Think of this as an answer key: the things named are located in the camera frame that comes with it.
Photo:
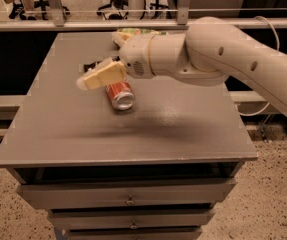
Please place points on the grey drawer cabinet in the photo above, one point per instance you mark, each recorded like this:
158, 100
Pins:
174, 131

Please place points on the black office chair base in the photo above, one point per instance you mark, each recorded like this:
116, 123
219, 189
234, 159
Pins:
116, 9

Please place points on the grey drawer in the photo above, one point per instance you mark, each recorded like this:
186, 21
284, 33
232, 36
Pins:
138, 234
126, 194
131, 219

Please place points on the top grey drawer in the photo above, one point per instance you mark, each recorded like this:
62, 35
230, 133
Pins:
126, 194

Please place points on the red coke can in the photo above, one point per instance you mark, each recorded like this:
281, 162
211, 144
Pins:
121, 95

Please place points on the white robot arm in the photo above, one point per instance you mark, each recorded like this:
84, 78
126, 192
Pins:
206, 54

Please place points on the metal railing frame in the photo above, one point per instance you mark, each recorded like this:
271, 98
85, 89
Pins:
59, 21

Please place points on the green chip bag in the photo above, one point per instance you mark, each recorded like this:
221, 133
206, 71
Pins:
138, 31

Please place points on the middle grey drawer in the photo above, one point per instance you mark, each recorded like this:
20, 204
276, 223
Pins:
131, 219

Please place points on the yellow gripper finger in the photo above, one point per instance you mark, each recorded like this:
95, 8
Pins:
103, 74
119, 38

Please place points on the black chocolate bar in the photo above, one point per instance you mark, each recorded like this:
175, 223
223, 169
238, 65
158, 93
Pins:
94, 66

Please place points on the bottom grey drawer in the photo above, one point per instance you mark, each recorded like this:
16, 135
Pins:
138, 234

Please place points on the black office chair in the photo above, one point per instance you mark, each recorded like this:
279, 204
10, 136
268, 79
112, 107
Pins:
43, 0

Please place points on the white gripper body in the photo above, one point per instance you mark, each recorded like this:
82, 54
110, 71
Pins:
135, 55

